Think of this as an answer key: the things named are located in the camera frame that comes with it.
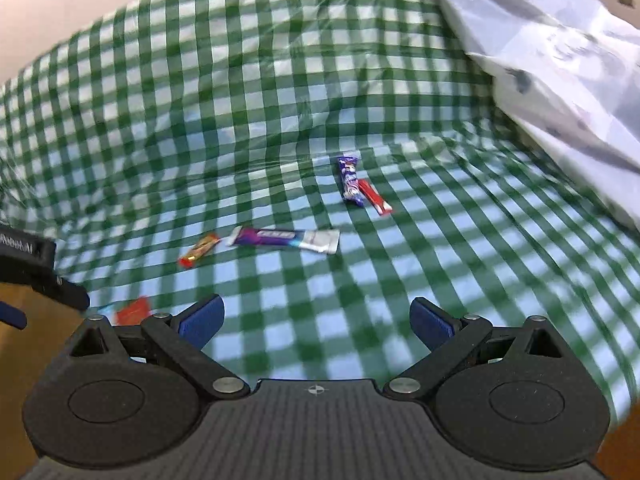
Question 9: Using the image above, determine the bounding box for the silver purple packet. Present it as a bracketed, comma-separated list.
[223, 226, 341, 256]

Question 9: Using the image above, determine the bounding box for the white printed blanket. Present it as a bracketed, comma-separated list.
[415, 0, 640, 233]

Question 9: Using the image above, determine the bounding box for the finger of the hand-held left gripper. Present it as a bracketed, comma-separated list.
[30, 271, 91, 312]
[0, 301, 27, 331]

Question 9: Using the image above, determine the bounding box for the red snack packet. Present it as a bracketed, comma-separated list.
[115, 296, 151, 326]

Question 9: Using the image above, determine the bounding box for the purple snack packet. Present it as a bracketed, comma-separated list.
[337, 156, 366, 208]

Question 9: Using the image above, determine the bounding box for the red stick packet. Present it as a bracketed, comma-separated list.
[359, 179, 394, 217]

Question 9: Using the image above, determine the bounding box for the green checkered tablecloth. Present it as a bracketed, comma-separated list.
[0, 0, 640, 431]

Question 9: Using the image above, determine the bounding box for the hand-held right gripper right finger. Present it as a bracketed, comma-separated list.
[382, 297, 572, 402]

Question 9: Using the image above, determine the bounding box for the gold red wrapped candy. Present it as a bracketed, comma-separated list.
[178, 233, 222, 268]

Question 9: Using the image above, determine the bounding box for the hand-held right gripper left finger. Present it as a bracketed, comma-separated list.
[67, 294, 251, 402]

